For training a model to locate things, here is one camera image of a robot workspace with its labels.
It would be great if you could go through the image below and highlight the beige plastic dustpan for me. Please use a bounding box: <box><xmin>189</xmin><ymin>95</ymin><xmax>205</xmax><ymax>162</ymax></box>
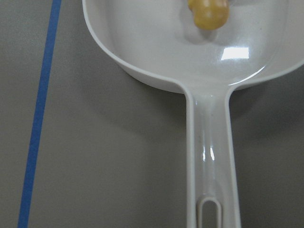
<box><xmin>82</xmin><ymin>0</ymin><xmax>304</xmax><ymax>228</ymax></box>

